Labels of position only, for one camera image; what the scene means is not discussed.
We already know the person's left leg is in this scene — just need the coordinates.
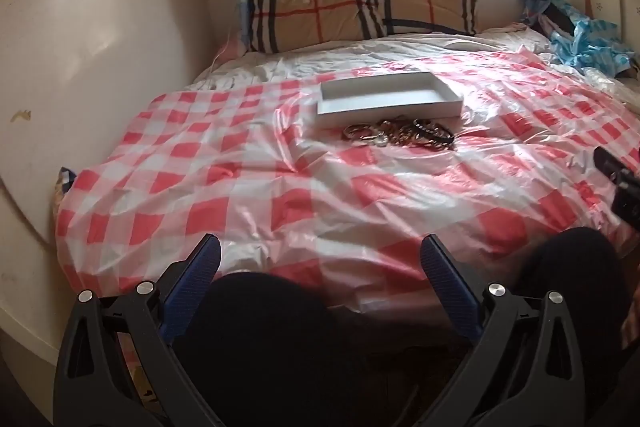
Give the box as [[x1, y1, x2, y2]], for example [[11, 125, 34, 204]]
[[172, 271, 366, 427]]

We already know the person's right leg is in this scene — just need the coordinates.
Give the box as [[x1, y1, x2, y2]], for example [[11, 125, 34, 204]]
[[517, 227, 640, 427]]

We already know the white shallow cardboard box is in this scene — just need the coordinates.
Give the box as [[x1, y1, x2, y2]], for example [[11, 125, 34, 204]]
[[314, 72, 463, 130]]

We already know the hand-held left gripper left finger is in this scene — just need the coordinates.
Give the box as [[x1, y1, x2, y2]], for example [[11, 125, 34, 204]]
[[52, 234, 226, 427]]

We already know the red white checked plastic sheet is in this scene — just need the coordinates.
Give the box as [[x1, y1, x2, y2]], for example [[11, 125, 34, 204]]
[[55, 47, 640, 308]]

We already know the plaid pillow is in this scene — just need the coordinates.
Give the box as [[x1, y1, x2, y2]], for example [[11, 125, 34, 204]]
[[347, 0, 478, 38], [247, 0, 386, 54]]

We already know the clear plastic wrap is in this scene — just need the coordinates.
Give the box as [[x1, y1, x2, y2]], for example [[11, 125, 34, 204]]
[[582, 66, 640, 110]]

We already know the blue plastic bag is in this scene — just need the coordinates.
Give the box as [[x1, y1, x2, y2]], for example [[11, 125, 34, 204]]
[[549, 0, 637, 74]]

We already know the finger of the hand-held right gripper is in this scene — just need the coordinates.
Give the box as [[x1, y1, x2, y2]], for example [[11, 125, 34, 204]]
[[594, 146, 640, 224]]

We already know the white rounded wall panel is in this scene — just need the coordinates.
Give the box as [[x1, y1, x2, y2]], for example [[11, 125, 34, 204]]
[[0, 0, 241, 254]]

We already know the black band bracelet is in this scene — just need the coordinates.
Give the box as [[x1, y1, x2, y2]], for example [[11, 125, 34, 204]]
[[412, 119, 457, 148]]

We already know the person's leg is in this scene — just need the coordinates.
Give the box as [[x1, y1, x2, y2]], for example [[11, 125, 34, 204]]
[[172, 271, 366, 427], [517, 227, 640, 427]]

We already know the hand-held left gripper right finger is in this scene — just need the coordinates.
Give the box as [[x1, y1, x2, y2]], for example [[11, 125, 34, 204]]
[[415, 234, 591, 427]]

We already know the pile of bracelets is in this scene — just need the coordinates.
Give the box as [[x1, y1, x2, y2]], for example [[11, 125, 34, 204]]
[[342, 117, 457, 152]]

